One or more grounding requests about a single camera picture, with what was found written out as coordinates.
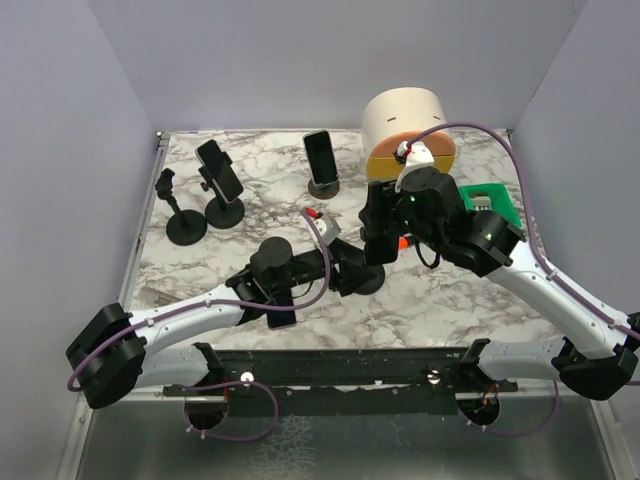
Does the cream drawer cabinet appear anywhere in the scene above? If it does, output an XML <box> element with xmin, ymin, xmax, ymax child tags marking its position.
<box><xmin>362</xmin><ymin>87</ymin><xmax>446</xmax><ymax>182</ymax></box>

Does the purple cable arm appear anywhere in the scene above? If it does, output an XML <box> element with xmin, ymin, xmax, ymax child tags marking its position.
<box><xmin>67</xmin><ymin>208</ymin><xmax>334</xmax><ymax>394</ymax></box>
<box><xmin>404</xmin><ymin>122</ymin><xmax>640</xmax><ymax>341</ymax></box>

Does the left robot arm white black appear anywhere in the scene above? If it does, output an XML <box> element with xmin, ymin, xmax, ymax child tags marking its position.
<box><xmin>66</xmin><ymin>237</ymin><xmax>385</xmax><ymax>409</ymax></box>

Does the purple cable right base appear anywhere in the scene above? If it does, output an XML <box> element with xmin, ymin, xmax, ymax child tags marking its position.
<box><xmin>464</xmin><ymin>382</ymin><xmax>561</xmax><ymax>439</ymax></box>

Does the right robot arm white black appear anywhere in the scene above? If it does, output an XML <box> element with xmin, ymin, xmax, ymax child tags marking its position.
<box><xmin>359</xmin><ymin>167</ymin><xmax>639</xmax><ymax>400</ymax></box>

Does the black smartphone far left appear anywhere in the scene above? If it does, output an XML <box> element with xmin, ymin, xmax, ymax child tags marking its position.
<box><xmin>195</xmin><ymin>140</ymin><xmax>244</xmax><ymax>203</ymax></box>

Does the green plastic bin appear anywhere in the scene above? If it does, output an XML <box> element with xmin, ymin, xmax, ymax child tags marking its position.
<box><xmin>458</xmin><ymin>183</ymin><xmax>522</xmax><ymax>228</ymax></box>

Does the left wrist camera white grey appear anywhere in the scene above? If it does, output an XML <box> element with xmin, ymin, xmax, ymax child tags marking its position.
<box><xmin>313</xmin><ymin>213</ymin><xmax>341</xmax><ymax>246</ymax></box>

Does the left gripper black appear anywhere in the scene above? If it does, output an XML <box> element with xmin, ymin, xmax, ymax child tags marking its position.
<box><xmin>269</xmin><ymin>236</ymin><xmax>377</xmax><ymax>295</ymax></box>

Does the tall black smartphone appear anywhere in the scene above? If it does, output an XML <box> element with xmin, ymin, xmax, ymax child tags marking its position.
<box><xmin>361</xmin><ymin>228</ymin><xmax>400</xmax><ymax>266</ymax></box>

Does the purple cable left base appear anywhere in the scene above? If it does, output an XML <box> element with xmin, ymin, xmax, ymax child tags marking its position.
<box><xmin>172</xmin><ymin>382</ymin><xmax>281</xmax><ymax>444</ymax></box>

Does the purple cable base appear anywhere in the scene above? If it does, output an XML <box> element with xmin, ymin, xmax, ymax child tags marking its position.
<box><xmin>172</xmin><ymin>382</ymin><xmax>281</xmax><ymax>444</ymax></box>
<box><xmin>464</xmin><ymin>382</ymin><xmax>561</xmax><ymax>439</ymax></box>

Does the purple smartphone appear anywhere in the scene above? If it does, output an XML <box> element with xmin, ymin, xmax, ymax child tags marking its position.
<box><xmin>267</xmin><ymin>289</ymin><xmax>296</xmax><ymax>330</ymax></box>

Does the black phone stand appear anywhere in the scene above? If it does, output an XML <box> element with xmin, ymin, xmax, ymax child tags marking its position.
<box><xmin>155</xmin><ymin>168</ymin><xmax>207</xmax><ymax>246</ymax></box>
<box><xmin>343</xmin><ymin>265</ymin><xmax>386</xmax><ymax>296</ymax></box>
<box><xmin>198</xmin><ymin>152</ymin><xmax>245</xmax><ymax>229</ymax></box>

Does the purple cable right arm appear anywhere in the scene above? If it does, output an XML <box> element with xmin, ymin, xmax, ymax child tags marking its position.
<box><xmin>404</xmin><ymin>122</ymin><xmax>640</xmax><ymax>341</ymax></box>

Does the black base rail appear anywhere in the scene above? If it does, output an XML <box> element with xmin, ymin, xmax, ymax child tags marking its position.
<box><xmin>163</xmin><ymin>347</ymin><xmax>517</xmax><ymax>417</ymax></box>

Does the black smartphone on wooden stand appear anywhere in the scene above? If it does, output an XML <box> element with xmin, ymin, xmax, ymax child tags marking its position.
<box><xmin>303</xmin><ymin>130</ymin><xmax>338</xmax><ymax>185</ymax></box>

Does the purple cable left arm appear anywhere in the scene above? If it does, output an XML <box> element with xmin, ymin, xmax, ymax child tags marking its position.
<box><xmin>67</xmin><ymin>208</ymin><xmax>334</xmax><ymax>394</ymax></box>

